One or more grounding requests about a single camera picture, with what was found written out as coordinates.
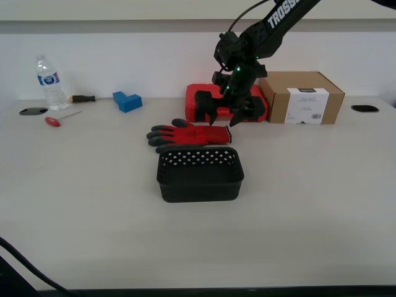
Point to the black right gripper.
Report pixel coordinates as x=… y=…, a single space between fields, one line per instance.
x=244 y=89

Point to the red and grey work glove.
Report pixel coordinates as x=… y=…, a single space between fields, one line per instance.
x=191 y=134

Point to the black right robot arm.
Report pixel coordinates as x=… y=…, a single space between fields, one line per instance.
x=272 y=28

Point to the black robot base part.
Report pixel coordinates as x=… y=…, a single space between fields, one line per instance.
x=9 y=284

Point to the black perforated plastic basket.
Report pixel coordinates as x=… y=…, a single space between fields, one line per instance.
x=198 y=185

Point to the red plastic tool case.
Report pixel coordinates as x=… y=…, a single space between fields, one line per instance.
x=202 y=87

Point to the brown cardboard box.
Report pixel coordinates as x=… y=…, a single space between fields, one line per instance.
x=278 y=102

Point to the blue L-shaped block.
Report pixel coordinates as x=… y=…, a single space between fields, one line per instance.
x=127 y=103

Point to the orange and black screwdriver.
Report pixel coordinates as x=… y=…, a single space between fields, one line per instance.
x=82 y=98

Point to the clear plastic water bottle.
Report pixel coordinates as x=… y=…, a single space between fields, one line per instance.
x=52 y=92

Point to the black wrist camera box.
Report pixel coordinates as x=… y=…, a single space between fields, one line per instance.
x=220 y=80

